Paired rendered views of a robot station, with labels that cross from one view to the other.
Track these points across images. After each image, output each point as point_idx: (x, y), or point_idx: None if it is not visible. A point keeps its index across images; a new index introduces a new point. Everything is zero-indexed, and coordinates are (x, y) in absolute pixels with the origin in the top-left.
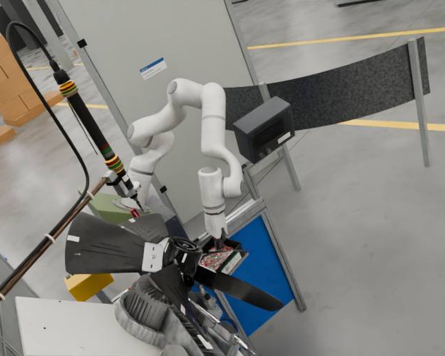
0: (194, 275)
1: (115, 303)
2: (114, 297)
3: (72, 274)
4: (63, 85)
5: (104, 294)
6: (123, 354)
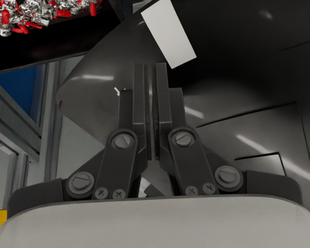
0: (42, 42)
1: (23, 151)
2: (4, 151)
3: None
4: None
5: (20, 185)
6: None
